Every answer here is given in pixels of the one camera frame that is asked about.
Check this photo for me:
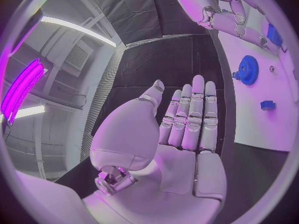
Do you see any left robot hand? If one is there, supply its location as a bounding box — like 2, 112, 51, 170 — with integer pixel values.
81, 75, 228, 224

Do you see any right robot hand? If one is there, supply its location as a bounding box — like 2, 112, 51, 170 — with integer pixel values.
172, 0, 285, 55

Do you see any white task board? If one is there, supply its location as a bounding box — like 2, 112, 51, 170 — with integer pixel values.
217, 0, 298, 152

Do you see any large blue block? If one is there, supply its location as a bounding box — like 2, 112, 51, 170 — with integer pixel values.
266, 23, 284, 47

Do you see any blue gear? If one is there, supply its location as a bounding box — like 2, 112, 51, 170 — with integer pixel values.
238, 55, 260, 86

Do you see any small blue block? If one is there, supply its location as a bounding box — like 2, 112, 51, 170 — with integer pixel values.
260, 100, 278, 112

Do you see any glowing light bar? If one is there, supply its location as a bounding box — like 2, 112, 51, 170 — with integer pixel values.
0, 57, 46, 126

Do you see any black cable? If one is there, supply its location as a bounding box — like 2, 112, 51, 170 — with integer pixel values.
3, 123, 13, 142

